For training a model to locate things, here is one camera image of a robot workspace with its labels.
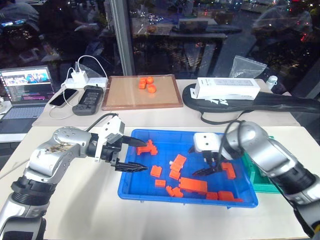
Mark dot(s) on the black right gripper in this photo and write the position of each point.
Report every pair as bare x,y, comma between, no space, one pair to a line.
214,157

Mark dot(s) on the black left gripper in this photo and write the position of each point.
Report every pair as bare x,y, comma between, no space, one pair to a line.
110,151

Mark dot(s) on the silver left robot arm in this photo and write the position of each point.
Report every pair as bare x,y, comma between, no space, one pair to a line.
60,150

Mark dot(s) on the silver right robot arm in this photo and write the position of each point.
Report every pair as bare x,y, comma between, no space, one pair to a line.
272,157

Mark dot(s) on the blue plastic bin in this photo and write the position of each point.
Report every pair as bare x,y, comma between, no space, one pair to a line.
140,185

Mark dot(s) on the green plastic bin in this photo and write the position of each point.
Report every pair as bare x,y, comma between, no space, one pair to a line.
262,186

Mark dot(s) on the orange stepped brick block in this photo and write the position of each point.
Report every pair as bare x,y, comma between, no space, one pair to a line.
147,150

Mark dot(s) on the orange block with silver tip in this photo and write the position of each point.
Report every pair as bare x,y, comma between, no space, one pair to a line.
178,162

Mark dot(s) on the large orange rectangular block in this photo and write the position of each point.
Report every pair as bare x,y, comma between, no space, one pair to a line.
193,185

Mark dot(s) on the small orange square block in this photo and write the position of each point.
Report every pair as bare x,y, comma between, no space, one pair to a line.
156,171
212,195
174,174

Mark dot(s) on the orange L-shaped block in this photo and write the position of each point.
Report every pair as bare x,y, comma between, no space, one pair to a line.
230,171

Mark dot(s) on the orange notched brick block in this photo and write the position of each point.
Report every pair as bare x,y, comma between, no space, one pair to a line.
175,192

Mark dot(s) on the small orange flat block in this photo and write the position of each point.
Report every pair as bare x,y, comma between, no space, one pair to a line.
160,183

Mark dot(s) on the wooden framed tray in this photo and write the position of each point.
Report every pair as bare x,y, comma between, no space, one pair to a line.
125,95

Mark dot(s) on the orange round toy fruit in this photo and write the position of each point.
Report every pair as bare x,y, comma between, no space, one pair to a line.
149,80
151,88

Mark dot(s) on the black handheld controller device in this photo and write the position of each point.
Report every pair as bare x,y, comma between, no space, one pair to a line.
87,100

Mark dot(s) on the orange blocks on board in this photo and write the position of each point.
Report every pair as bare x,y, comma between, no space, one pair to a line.
142,83

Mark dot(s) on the long white cardboard box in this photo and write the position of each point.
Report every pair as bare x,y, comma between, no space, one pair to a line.
225,87

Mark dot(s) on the white power strip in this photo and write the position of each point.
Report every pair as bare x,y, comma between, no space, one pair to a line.
97,81

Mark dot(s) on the white-backed smartphone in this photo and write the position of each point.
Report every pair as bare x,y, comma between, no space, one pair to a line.
63,97

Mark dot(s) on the white charger plug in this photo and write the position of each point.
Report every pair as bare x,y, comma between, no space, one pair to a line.
80,76

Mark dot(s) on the black fabric bag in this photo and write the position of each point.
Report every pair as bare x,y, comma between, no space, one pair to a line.
275,105

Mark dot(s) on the clear plastic zip bag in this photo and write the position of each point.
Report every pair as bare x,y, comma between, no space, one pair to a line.
246,67

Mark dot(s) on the small white bottle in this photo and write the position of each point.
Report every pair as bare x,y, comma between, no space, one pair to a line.
272,80

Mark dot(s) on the open grey laptop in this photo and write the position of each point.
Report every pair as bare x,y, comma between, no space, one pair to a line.
27,87

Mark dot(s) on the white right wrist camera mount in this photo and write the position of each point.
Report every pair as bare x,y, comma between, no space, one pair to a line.
207,142

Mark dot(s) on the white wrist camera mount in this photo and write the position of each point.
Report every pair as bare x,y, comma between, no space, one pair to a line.
207,142
113,126

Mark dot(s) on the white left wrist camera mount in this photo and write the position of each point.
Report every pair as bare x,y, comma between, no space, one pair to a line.
113,126

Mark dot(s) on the grey metal window post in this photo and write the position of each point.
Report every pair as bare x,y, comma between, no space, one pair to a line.
122,37

